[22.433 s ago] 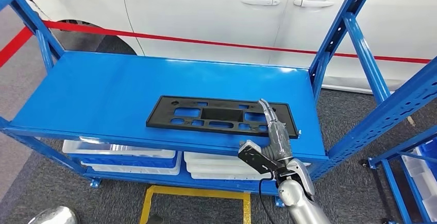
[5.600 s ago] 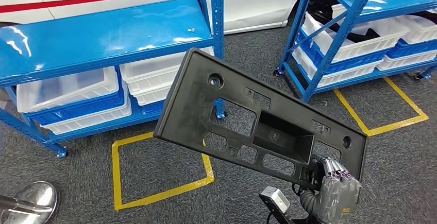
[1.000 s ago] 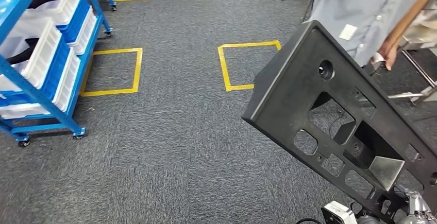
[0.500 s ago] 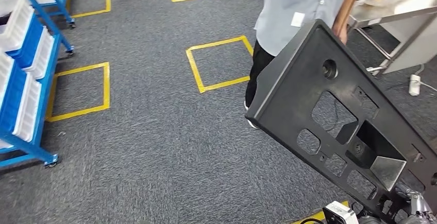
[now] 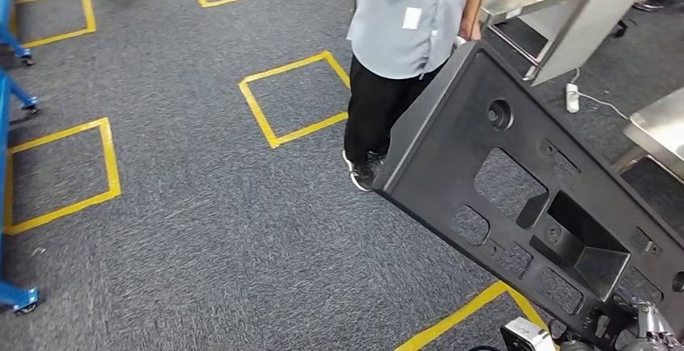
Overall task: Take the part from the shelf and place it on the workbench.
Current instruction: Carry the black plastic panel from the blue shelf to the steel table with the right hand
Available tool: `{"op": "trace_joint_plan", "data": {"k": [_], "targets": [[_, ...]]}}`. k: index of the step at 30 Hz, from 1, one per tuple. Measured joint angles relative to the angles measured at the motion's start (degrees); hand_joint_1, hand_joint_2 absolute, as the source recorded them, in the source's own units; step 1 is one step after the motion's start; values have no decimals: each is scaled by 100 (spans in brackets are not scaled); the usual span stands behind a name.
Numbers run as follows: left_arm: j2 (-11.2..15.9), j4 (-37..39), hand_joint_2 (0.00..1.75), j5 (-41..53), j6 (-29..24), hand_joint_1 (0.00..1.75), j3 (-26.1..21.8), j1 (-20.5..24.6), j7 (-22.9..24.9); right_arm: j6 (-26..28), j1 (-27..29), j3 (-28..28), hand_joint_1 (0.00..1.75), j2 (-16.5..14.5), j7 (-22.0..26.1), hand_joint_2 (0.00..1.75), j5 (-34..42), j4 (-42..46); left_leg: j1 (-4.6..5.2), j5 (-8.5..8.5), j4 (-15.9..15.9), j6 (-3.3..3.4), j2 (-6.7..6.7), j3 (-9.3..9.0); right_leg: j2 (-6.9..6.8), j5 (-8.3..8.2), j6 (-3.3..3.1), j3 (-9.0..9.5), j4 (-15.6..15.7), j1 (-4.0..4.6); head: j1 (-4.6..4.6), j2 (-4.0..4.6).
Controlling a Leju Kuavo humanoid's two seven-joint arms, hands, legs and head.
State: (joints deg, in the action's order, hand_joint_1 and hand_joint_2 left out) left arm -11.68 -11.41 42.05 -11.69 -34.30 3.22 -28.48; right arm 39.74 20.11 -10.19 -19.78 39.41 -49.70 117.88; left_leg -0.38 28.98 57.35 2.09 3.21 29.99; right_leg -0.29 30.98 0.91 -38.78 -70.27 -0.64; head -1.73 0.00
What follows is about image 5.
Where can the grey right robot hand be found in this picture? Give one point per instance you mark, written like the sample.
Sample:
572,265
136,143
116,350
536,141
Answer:
657,332

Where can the person's hand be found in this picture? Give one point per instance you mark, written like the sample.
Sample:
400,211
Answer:
470,28

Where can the black plastic bracket part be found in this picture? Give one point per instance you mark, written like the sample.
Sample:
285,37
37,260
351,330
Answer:
454,151

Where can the steel workbench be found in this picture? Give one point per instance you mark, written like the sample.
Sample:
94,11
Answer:
662,124

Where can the white side panel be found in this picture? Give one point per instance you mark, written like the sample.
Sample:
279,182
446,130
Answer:
588,33

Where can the white power strip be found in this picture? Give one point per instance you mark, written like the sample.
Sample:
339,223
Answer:
572,97

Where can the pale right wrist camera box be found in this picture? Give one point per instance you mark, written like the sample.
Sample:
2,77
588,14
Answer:
526,335

